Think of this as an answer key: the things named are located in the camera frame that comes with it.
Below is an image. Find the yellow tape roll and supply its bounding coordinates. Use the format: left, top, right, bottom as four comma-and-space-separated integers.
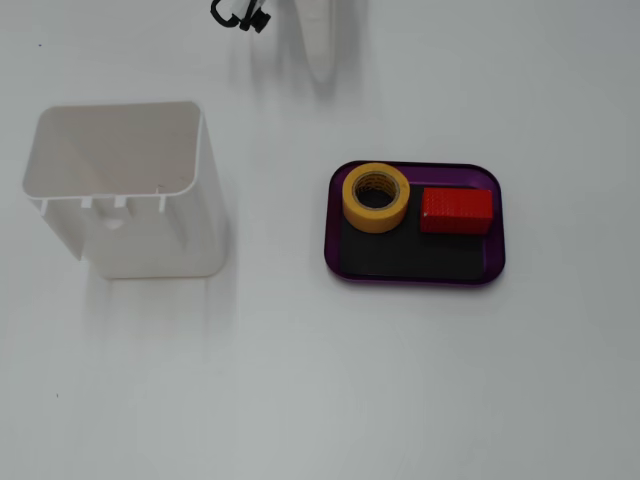
341, 161, 412, 235

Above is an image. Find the black camera cable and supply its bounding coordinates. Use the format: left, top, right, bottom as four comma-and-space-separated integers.
209, 0, 239, 30

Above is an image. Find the white plastic bin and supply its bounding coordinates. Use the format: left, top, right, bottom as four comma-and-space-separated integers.
21, 100, 227, 280

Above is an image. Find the black tray liner mat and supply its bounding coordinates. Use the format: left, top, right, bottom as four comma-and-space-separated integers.
338, 183, 487, 281

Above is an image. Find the wrist camera on white mount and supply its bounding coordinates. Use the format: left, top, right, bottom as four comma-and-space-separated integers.
222, 0, 273, 35

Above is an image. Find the purple metal tray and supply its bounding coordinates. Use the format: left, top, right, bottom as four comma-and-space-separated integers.
323, 159, 507, 287

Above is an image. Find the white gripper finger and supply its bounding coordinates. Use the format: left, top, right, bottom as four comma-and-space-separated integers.
297, 0, 336, 77

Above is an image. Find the red textured block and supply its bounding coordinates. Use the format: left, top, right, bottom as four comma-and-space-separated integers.
418, 187, 495, 235

